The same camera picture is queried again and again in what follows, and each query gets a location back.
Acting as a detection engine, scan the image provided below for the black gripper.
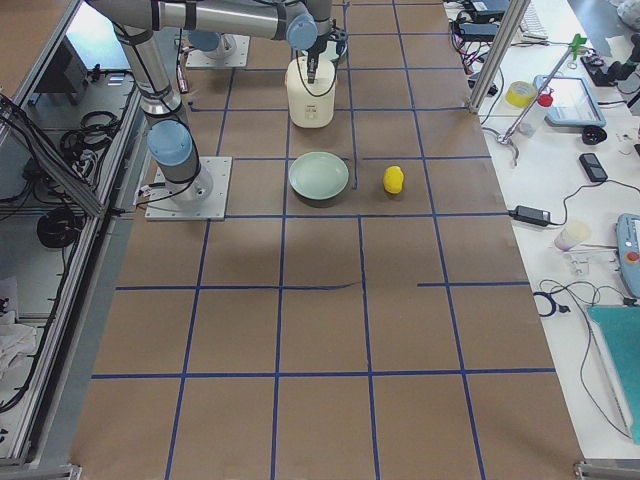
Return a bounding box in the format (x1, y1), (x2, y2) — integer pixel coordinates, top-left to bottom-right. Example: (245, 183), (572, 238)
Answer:
(305, 30), (331, 83)

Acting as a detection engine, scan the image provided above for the white rice cooker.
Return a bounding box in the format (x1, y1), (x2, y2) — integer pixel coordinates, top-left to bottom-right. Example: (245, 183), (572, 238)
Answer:
(285, 55), (337, 128)

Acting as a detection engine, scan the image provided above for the green plate left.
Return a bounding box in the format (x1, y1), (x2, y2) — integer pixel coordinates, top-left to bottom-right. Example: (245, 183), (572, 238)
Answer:
(326, 41), (347, 64)

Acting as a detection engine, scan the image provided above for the green plate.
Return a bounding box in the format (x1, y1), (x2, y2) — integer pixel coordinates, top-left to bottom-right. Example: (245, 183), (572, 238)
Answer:
(326, 41), (347, 64)
(288, 151), (350, 202)

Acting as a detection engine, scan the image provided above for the green plate right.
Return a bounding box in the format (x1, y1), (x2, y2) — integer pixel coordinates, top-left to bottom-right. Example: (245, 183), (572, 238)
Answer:
(288, 151), (350, 202)

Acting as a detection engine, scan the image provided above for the yellow potato toy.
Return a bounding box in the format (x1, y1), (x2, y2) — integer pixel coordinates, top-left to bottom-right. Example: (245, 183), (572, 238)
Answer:
(382, 165), (405, 195)

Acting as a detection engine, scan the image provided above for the yellow tape roll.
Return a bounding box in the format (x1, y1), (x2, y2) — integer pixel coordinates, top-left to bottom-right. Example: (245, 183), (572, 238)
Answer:
(505, 81), (538, 108)

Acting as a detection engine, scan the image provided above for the blue teach pendant tablet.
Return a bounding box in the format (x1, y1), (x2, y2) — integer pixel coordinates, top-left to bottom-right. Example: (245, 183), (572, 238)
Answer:
(533, 74), (608, 128)

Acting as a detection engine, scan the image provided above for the black power adapter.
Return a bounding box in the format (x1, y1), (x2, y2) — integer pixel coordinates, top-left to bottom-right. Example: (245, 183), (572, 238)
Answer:
(508, 205), (551, 227)

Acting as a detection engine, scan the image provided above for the black phone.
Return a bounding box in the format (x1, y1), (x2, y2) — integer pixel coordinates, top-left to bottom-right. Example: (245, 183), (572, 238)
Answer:
(579, 153), (608, 183)

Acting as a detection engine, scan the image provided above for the white plastic cup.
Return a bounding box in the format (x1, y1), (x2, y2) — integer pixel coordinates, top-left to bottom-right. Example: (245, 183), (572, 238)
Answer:
(554, 220), (591, 252)

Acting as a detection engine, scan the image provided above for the grey teach pendant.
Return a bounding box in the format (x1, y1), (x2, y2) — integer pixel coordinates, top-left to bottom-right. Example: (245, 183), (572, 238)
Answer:
(615, 213), (639, 298)

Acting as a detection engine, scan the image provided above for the teal cutting mat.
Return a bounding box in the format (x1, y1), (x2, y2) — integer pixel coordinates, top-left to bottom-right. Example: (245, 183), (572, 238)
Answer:
(587, 306), (639, 444)

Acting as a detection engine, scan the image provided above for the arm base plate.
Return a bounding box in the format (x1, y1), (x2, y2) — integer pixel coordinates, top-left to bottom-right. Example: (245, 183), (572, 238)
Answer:
(144, 156), (233, 221)
(186, 34), (249, 70)

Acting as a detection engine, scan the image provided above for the aluminium frame post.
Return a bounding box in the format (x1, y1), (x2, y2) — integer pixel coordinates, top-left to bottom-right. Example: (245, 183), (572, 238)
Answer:
(467, 0), (530, 114)

